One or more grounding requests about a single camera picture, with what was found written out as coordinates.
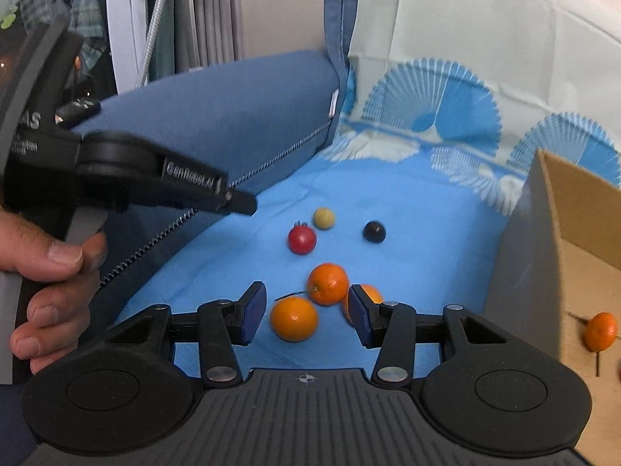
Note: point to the red tomato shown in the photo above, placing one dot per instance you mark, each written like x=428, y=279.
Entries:
x=302, y=239

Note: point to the plaid cloth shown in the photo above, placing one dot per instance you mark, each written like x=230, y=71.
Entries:
x=87, y=5

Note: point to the brown cardboard box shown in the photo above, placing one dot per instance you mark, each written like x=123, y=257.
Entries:
x=533, y=252

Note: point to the small yellow round fruit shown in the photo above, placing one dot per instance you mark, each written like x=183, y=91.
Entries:
x=323, y=218

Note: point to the dark green cloth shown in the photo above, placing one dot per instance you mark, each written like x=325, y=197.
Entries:
x=165, y=53

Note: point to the white frame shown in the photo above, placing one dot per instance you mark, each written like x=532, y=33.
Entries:
x=126, y=19

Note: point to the orange mandarin with stem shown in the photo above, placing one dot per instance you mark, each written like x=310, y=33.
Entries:
x=328, y=284

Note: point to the small dark round fruit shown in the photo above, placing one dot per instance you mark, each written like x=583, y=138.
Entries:
x=374, y=231

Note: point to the upright blue denim cover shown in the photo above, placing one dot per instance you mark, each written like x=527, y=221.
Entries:
x=339, y=9

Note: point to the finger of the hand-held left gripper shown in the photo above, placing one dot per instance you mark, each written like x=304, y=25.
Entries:
x=194, y=183

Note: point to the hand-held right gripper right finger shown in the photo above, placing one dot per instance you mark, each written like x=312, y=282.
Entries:
x=359, y=311

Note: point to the blue fan-patterned sheet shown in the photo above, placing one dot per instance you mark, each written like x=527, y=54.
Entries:
x=412, y=252

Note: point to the person's left hand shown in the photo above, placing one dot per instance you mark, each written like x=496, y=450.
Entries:
x=53, y=296

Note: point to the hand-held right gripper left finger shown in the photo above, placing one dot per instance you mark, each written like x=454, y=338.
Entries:
x=254, y=311

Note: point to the grey curtain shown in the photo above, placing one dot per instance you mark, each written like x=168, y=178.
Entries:
x=208, y=9

